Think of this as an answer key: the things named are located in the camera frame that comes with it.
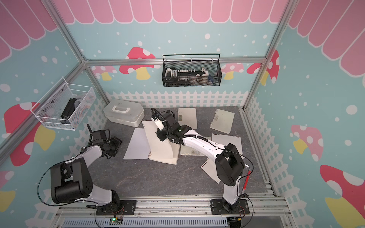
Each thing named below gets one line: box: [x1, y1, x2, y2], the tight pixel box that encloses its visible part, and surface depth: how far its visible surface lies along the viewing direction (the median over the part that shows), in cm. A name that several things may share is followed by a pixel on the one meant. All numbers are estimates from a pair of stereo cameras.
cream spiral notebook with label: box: [210, 108, 235, 134], surface depth 114 cm
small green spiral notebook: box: [141, 120, 181, 165], surface depth 91 cm
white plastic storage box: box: [103, 99, 145, 128], surface depth 105 cm
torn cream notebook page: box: [141, 120, 181, 165], surface depth 91 cm
